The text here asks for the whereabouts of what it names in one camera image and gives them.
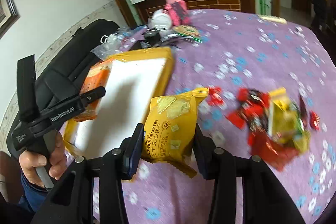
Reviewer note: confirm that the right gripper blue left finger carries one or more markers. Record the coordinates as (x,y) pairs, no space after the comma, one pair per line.
(132,147)

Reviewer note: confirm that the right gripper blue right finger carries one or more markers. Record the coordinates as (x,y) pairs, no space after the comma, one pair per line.
(203,147)

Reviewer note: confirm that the yellow cheese sandwich cracker bag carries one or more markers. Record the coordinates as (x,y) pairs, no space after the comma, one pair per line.
(170,128)

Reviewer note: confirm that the small red candy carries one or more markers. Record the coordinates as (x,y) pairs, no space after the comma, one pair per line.
(215,98)

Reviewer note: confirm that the red black candy packet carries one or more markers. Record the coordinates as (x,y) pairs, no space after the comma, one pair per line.
(314,121)
(252,103)

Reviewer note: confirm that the red gold-lettered snack packet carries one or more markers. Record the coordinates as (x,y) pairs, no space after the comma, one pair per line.
(269,151)

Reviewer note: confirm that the orange cracker packet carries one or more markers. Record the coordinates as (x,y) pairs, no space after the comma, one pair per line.
(97,76)

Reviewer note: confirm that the yellow triangular snack packet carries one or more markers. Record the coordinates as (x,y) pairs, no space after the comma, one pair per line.
(285,126)

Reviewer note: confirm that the dark red long wafer packet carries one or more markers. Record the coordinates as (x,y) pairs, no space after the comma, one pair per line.
(303,111)

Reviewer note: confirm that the person's left hand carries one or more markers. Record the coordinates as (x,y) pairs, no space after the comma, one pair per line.
(42,171)

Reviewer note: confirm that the black leather sofa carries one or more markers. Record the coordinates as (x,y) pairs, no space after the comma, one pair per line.
(65,74)

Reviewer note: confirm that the yellow cardboard tray box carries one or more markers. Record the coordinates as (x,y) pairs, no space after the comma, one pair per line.
(135,78)

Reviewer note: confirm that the purple floral tablecloth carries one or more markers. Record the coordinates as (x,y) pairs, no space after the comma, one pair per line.
(241,50)

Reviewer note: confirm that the clear plastic bag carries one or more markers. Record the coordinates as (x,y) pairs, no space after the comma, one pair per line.
(111,44)

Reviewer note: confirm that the green biscuit packet by bottle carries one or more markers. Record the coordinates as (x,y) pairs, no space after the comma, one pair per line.
(186,30)

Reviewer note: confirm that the white round cup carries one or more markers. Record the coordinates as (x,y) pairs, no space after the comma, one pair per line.
(161,20)

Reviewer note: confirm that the pink sleeved water bottle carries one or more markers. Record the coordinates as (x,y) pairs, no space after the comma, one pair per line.
(178,12)

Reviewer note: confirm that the cream flat object table edge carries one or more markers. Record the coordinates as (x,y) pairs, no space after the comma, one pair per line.
(272,18)

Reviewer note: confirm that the person standing in background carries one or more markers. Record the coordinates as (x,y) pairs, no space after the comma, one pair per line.
(319,7)

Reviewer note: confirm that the framed wall picture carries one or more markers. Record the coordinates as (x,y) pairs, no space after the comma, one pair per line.
(9,15)

